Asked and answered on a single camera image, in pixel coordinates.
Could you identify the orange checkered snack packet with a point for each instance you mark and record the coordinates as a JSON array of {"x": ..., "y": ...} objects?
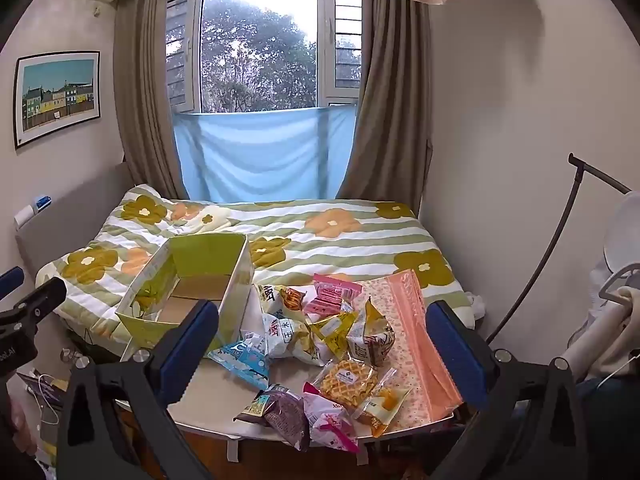
[{"x": 415, "y": 350}]

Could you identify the clear waffle packet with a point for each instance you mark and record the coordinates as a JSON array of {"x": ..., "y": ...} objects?
[{"x": 347, "y": 380}]

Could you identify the white garment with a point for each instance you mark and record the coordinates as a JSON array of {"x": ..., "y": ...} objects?
[{"x": 610, "y": 340}]

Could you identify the orange cake packet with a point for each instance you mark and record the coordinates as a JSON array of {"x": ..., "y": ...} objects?
[{"x": 382, "y": 402}]

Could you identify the small blue white object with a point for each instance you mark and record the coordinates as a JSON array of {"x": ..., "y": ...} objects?
[{"x": 42, "y": 202}]

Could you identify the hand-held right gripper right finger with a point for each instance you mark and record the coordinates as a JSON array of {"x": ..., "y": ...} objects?
[{"x": 452, "y": 350}]

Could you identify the window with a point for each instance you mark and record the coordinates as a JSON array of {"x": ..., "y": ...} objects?
[{"x": 260, "y": 45}]

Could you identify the grey headboard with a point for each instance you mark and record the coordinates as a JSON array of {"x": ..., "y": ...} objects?
[{"x": 75, "y": 210}]

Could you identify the white orange chip packet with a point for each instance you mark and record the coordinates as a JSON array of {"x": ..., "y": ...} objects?
[{"x": 282, "y": 302}]

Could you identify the white yellow snack packet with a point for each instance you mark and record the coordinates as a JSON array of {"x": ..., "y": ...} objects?
[{"x": 280, "y": 335}]

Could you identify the floral striped blanket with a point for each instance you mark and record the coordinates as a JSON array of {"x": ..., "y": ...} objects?
[{"x": 325, "y": 245}]

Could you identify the brown curtain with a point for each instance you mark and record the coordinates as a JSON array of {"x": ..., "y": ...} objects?
[
  {"x": 145, "y": 110},
  {"x": 390, "y": 135}
]

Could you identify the blue white snack packet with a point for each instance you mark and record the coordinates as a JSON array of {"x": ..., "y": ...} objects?
[{"x": 240, "y": 360}]

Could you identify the pink white snack packet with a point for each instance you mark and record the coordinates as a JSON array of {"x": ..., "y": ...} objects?
[{"x": 330, "y": 425}]

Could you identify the framed wall picture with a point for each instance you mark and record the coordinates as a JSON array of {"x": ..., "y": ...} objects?
[{"x": 57, "y": 95}]

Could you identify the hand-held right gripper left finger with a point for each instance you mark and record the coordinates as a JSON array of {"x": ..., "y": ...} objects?
[{"x": 192, "y": 345}]

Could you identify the black clothes rack pole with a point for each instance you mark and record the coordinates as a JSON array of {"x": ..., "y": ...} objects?
[{"x": 579, "y": 172}]

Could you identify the purple snack packet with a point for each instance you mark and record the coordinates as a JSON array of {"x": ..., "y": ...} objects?
[{"x": 285, "y": 412}]

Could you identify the green white cardboard box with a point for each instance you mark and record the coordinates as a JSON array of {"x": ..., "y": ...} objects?
[{"x": 200, "y": 260}]

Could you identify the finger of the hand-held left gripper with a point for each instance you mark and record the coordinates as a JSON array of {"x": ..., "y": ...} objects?
[
  {"x": 11, "y": 280},
  {"x": 40, "y": 297}
]

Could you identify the light blue hanging cloth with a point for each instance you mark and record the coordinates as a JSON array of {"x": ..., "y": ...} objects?
[{"x": 260, "y": 155}]

